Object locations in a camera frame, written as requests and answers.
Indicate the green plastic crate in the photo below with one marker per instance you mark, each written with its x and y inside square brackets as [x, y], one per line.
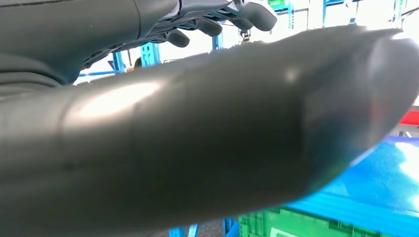
[276, 2]
[294, 225]

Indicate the red barrier tape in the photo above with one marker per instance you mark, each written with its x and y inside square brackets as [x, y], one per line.
[409, 117]

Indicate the person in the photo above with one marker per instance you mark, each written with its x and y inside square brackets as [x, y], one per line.
[134, 63]

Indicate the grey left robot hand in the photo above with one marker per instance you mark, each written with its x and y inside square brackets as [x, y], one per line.
[196, 130]

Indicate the blue metal shelf rack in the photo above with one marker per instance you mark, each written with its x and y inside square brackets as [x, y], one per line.
[376, 180]
[150, 54]
[330, 2]

